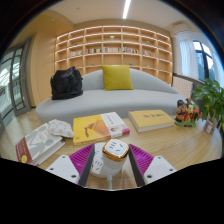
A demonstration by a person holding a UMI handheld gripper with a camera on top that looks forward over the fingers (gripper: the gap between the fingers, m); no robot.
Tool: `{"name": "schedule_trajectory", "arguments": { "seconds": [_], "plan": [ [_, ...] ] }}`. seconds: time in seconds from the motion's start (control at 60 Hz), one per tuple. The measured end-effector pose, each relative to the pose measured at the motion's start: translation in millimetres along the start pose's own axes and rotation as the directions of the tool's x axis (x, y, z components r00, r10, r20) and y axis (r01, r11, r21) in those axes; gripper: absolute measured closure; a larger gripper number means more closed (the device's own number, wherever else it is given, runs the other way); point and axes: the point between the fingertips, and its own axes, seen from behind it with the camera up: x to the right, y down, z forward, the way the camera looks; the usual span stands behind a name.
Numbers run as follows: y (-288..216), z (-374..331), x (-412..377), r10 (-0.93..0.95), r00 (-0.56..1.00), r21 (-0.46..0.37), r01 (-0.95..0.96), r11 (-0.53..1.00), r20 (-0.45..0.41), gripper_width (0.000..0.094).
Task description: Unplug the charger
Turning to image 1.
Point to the green potted plant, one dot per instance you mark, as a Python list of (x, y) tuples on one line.
[(211, 100)]

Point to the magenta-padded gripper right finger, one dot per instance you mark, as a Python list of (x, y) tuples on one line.
[(160, 168)]

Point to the white orange-dotted cloth pouch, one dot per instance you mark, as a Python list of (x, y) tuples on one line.
[(60, 128)]

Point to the white wall radiator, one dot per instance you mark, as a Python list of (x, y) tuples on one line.
[(182, 86)]

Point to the red and white book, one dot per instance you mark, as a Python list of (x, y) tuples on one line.
[(40, 143)]

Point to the curved grey sofa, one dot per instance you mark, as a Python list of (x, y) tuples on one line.
[(100, 101)]

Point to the black bag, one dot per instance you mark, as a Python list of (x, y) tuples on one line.
[(66, 84)]

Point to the white sheer curtain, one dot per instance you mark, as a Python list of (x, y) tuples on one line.
[(189, 60), (219, 71)]

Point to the long ceiling light strip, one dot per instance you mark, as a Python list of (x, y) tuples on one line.
[(126, 9)]

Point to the dark framed window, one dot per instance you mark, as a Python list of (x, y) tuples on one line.
[(204, 61)]

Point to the flat yellow book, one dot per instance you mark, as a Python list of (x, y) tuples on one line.
[(150, 120)]

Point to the colourful cartoon figurine set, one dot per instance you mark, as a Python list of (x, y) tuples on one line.
[(187, 113)]

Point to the white wall air conditioner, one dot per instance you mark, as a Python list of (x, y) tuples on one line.
[(183, 28)]

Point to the yellow and white book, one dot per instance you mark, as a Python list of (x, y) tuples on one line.
[(93, 128)]

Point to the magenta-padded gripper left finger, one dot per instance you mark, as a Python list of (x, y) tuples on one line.
[(61, 168)]

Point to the wooden wall shelf unit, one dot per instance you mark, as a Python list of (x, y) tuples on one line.
[(113, 50)]

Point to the yellow cushion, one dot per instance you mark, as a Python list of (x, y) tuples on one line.
[(117, 77)]

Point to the small red and white can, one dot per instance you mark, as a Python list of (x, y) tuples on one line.
[(209, 126)]

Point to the grey framed glass door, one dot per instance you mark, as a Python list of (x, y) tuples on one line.
[(13, 83)]

